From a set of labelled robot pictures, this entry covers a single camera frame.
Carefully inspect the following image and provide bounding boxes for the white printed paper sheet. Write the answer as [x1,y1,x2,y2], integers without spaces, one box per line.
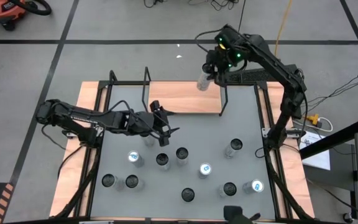
[298,130,332,171]

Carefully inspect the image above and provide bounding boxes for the orange shop vacuum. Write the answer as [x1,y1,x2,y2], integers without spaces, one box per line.
[0,0,52,32]

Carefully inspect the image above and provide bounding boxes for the wooden shelf black metal legs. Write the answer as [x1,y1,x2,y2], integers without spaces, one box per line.
[140,66,229,118]

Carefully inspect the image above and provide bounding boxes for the yellow power splitter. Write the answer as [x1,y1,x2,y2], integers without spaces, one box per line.
[305,113,323,128]

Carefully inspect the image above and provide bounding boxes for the Red Bull sugarfree can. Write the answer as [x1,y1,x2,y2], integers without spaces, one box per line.
[197,162,213,180]
[127,150,145,169]
[242,179,265,195]

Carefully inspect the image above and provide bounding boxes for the black desk beam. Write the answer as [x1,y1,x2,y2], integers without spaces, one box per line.
[299,118,358,160]

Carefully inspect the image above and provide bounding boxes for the white Celsius can black lid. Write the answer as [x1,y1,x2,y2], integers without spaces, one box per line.
[196,72,213,92]
[218,182,237,199]

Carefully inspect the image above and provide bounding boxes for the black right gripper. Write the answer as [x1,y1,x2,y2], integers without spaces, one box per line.
[202,46,248,88]

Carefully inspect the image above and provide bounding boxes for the yellow cable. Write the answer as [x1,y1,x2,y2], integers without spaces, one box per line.
[273,0,293,57]

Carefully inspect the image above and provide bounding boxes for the black looped floor cable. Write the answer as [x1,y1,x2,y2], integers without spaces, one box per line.
[237,0,247,26]

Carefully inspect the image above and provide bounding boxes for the Celsius can blue band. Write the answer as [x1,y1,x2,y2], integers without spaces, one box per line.
[223,138,244,159]
[155,152,171,171]

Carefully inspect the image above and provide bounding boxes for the black aluminium rig frame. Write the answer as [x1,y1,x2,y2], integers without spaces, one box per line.
[50,70,316,222]

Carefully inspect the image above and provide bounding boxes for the Celsius Peach Vibe can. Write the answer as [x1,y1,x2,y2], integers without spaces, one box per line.
[101,173,126,192]
[175,147,190,167]
[180,187,196,203]

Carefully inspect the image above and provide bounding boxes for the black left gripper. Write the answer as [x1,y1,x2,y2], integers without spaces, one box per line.
[126,100,181,147]

